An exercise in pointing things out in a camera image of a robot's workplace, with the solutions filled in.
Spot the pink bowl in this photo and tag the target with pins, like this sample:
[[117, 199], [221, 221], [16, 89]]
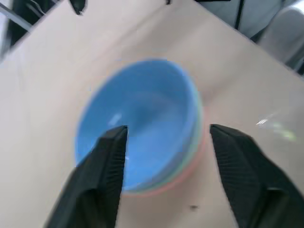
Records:
[[190, 171]]

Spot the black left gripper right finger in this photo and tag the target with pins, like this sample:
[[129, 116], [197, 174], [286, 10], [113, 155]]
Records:
[[249, 175]]

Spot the blue bowl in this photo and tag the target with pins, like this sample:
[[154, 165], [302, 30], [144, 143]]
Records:
[[152, 114]]

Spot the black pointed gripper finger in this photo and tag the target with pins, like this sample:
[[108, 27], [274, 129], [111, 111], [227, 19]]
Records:
[[78, 6]]

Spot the green bowl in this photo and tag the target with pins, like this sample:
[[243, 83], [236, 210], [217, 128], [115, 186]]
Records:
[[193, 142]]

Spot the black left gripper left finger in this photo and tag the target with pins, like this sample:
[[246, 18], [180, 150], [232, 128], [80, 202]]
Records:
[[95, 180]]

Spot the grey chair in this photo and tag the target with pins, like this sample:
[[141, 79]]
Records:
[[282, 35]]

